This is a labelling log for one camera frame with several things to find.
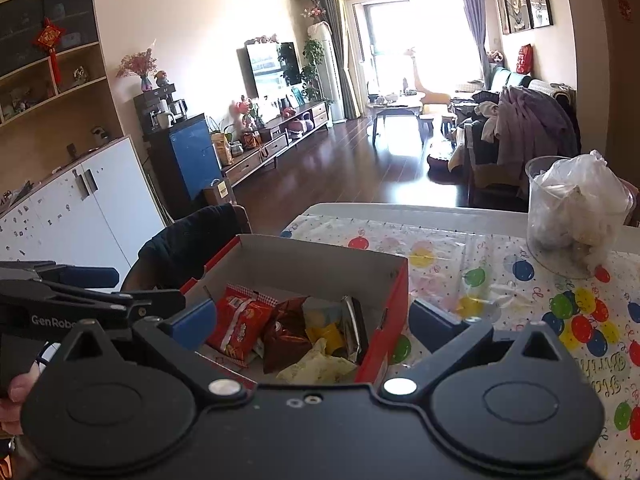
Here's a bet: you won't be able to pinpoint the black coffee machine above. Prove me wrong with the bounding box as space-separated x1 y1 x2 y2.
133 84 189 134

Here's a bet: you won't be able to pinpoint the clear plastic tub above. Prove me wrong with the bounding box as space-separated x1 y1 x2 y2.
525 156 636 280

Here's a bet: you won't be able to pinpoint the blue cabinet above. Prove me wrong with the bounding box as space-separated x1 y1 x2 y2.
142 111 224 213

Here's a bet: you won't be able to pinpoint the white standing air conditioner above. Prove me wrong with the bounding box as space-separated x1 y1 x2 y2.
306 22 349 124

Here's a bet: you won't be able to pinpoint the brown snack packet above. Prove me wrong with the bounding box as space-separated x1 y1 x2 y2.
261 296 314 375

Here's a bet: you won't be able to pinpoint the dark pet bed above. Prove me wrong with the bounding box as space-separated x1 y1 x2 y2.
426 152 459 182

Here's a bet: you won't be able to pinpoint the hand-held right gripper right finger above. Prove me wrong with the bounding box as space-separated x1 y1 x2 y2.
381 298 577 402

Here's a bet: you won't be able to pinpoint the black silver snack packet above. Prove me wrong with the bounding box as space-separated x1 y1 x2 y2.
340 295 372 365

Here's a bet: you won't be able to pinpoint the grey curtain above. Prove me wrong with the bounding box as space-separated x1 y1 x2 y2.
316 0 359 122
454 0 489 92

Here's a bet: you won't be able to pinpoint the person's left hand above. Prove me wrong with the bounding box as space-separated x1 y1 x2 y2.
0 359 45 436

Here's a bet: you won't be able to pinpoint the colourful dotted tablecloth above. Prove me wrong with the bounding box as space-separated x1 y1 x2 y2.
280 212 640 480

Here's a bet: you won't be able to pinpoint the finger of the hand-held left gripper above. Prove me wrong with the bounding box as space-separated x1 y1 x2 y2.
40 280 187 330
0 260 121 289

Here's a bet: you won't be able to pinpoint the wooden television cabinet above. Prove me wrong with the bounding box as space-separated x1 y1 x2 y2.
221 101 334 184

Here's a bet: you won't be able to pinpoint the red snack packet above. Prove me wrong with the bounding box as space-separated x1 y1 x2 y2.
205 283 279 365

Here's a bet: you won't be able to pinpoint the dark sofa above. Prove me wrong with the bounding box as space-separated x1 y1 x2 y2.
447 66 582 207

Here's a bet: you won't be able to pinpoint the wooden coffee table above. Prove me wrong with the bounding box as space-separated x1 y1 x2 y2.
366 91 427 147

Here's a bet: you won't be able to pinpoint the white cabinet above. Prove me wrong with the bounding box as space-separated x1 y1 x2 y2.
0 135 167 267

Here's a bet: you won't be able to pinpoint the wooden shelf unit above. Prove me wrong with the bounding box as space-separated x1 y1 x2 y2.
0 0 127 181

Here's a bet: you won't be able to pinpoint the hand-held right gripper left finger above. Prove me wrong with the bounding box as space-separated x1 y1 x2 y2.
60 298 249 403

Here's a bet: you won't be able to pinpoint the giraffe figure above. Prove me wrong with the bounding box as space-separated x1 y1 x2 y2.
401 46 452 112

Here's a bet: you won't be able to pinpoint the pink flower bouquet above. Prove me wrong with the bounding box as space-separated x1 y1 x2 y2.
227 97 263 133

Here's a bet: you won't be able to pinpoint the flat television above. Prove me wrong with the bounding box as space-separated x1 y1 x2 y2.
244 41 302 99

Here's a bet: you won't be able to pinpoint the pale yellow snack packet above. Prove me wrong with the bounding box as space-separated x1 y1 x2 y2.
275 337 359 386

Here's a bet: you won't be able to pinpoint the purple cloth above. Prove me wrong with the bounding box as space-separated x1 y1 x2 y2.
494 85 572 182

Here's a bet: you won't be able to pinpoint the red cardboard box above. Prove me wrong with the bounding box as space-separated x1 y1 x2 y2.
179 233 412 387

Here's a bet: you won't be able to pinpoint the red cushion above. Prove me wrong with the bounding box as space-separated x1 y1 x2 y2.
514 44 534 77

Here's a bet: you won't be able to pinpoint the green potted plant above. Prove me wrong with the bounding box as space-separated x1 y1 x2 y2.
299 39 327 104

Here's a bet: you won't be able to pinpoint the pink flowers in vase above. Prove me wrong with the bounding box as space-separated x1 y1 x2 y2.
116 48 159 92

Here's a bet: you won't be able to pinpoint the red knot ornament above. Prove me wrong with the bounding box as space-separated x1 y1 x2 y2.
31 17 67 84

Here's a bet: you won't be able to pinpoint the dark cloth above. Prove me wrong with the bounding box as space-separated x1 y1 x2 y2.
136 203 242 292

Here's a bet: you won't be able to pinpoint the brown paper bag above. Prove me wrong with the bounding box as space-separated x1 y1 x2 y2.
201 177 234 207

